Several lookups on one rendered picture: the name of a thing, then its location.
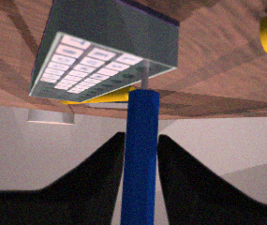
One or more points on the grey keyboard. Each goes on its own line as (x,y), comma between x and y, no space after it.
(91,48)

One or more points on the blue stylus with grey tip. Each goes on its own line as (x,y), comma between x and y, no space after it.
(139,181)

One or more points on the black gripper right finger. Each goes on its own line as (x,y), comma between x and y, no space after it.
(195,195)

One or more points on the white flat rectangular slab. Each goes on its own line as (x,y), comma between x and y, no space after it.
(111,104)

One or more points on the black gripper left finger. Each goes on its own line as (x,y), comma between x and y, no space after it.
(86,195)

